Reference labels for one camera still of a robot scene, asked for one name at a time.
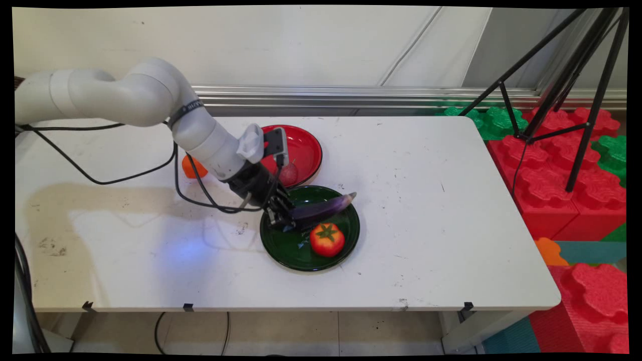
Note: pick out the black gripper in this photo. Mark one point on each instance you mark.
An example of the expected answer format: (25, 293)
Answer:
(256, 185)

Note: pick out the purple toy eggplant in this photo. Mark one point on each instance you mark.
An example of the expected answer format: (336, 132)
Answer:
(326, 208)

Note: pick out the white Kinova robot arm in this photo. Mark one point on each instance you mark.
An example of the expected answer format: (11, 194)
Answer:
(130, 95)

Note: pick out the dark green plate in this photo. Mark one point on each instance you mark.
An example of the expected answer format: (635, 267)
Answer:
(296, 250)

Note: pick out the red toy tomato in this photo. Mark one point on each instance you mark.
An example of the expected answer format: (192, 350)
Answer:
(327, 240)

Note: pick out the red plate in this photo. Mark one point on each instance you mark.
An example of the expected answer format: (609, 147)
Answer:
(306, 150)

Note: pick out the orange toy fruit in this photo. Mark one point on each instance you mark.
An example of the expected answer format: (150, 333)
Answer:
(191, 169)

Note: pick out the white table leg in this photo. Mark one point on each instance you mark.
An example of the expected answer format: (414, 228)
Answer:
(476, 331)

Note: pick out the green foam block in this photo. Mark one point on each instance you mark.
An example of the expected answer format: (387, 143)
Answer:
(613, 155)
(494, 123)

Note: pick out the teal foam mat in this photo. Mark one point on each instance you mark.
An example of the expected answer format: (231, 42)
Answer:
(511, 338)
(594, 252)

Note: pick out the large red foam block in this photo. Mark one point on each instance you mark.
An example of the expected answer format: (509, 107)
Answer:
(546, 180)

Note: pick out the orange foam piece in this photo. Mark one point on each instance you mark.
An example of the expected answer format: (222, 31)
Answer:
(550, 252)

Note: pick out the black tripod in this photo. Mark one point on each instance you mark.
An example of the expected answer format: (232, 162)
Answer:
(587, 55)

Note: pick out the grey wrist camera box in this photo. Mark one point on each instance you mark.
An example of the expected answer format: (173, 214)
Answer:
(277, 143)

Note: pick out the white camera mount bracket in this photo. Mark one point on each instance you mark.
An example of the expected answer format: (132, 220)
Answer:
(251, 143)

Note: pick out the aluminium wall rail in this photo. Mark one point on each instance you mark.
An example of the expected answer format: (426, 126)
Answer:
(401, 95)

